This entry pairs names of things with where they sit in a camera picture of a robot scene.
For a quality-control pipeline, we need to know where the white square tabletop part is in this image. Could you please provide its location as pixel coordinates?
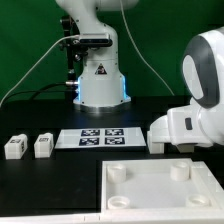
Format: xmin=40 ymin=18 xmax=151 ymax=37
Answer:
xmin=101 ymin=158 xmax=219 ymax=212

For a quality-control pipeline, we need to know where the white cable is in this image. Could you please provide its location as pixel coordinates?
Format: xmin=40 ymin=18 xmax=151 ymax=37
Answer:
xmin=119 ymin=0 xmax=176 ymax=97
xmin=0 ymin=34 xmax=81 ymax=107

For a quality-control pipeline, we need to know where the white marker sheet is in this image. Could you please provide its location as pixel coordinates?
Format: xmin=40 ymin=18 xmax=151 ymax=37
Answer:
xmin=55 ymin=127 xmax=146 ymax=149

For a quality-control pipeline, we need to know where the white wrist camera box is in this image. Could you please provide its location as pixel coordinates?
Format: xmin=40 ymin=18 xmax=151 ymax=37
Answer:
xmin=167 ymin=105 xmax=212 ymax=147

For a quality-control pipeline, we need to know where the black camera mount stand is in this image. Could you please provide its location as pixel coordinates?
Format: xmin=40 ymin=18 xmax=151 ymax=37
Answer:
xmin=60 ymin=16 xmax=87 ymax=101

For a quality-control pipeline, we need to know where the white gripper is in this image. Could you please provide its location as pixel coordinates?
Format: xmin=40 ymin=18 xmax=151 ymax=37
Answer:
xmin=147 ymin=115 xmax=171 ymax=147

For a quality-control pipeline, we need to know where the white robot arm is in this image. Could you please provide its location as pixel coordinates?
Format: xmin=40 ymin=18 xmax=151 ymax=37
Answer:
xmin=55 ymin=0 xmax=224 ymax=149

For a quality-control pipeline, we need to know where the white cable right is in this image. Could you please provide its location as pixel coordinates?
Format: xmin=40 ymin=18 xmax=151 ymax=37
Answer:
xmin=119 ymin=0 xmax=176 ymax=97

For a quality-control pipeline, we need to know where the white cable left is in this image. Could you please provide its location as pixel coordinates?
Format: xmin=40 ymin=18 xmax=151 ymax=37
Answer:
xmin=0 ymin=34 xmax=81 ymax=107

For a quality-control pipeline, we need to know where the black cable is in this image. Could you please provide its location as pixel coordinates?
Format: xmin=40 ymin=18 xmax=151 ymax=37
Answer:
xmin=0 ymin=83 xmax=78 ymax=108

